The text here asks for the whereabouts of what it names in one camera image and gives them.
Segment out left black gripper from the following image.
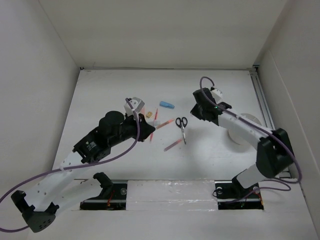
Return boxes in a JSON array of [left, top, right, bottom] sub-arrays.
[[109, 111, 155, 147]]

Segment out red pink pen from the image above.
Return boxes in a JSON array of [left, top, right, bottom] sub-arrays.
[[149, 108, 158, 143]]

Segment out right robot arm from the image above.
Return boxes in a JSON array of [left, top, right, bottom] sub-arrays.
[[190, 87, 294, 199]]

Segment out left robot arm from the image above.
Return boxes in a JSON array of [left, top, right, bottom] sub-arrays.
[[10, 111, 156, 233]]

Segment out small yellow sharpener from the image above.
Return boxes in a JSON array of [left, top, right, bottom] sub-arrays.
[[146, 111, 153, 118]]

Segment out orange pink highlighter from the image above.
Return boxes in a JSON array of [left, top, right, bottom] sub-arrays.
[[141, 107, 146, 115]]

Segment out orange pen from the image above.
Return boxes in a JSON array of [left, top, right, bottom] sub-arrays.
[[155, 118, 175, 130]]

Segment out blue capped marker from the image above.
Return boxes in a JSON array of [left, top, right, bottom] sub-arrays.
[[159, 101, 175, 109]]

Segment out purple pink pen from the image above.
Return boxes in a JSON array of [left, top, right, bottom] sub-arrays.
[[163, 138, 184, 152]]

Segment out white round divided container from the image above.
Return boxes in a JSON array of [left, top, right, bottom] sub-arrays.
[[228, 112, 262, 149]]

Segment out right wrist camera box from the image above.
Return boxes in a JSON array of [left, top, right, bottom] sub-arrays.
[[210, 87, 223, 104]]

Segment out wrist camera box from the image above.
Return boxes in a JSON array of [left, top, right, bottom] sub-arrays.
[[124, 97, 145, 117], [210, 87, 223, 104]]

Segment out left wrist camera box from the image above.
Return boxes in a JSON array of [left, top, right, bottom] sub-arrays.
[[124, 97, 145, 117]]

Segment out black handled scissors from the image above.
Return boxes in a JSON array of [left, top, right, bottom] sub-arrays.
[[175, 117, 188, 145]]

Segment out metal rail right side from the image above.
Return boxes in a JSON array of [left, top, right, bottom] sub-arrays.
[[249, 65, 295, 179]]

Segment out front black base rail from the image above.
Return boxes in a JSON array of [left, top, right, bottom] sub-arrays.
[[79, 181, 264, 211]]

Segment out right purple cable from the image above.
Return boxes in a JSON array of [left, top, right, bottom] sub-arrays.
[[199, 76, 303, 205]]

